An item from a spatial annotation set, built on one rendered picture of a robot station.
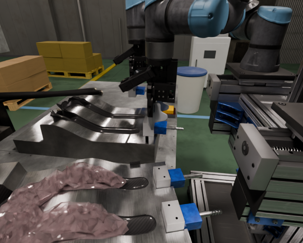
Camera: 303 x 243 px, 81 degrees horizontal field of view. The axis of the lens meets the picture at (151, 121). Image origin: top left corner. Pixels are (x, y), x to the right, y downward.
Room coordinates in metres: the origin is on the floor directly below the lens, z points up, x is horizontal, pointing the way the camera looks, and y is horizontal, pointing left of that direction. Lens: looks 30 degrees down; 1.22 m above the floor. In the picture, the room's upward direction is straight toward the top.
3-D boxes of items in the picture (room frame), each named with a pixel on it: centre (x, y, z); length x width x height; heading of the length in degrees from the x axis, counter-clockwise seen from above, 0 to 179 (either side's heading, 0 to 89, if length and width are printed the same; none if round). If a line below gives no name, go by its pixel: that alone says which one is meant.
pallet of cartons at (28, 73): (3.04, 2.43, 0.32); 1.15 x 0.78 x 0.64; 172
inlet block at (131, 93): (0.81, 0.04, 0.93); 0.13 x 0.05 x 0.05; 82
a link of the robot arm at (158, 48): (0.51, -0.02, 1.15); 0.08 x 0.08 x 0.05
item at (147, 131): (0.50, -0.04, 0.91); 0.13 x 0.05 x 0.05; 82
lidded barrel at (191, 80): (2.59, -0.56, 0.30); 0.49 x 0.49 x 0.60
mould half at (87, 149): (0.60, 0.22, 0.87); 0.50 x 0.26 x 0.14; 82
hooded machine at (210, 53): (3.71, -1.10, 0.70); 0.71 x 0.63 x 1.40; 171
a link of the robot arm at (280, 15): (0.80, -0.47, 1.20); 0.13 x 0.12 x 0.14; 13
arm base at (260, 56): (0.80, -0.47, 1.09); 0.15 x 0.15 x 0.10
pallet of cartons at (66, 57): (4.74, 2.00, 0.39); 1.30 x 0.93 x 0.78; 84
